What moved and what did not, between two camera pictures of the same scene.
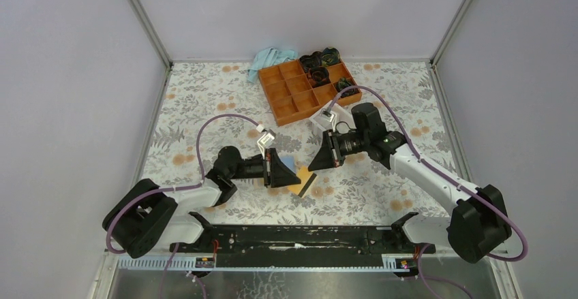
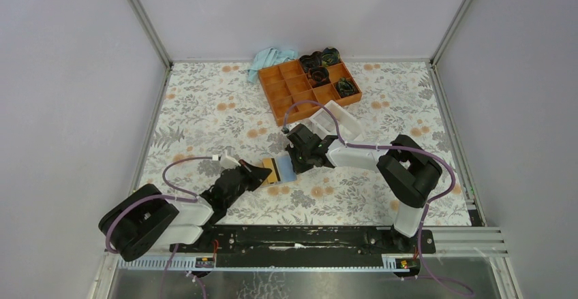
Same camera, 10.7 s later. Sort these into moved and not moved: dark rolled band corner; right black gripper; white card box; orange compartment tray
Moved: right black gripper
Not moved: white card box; dark rolled band corner; orange compartment tray
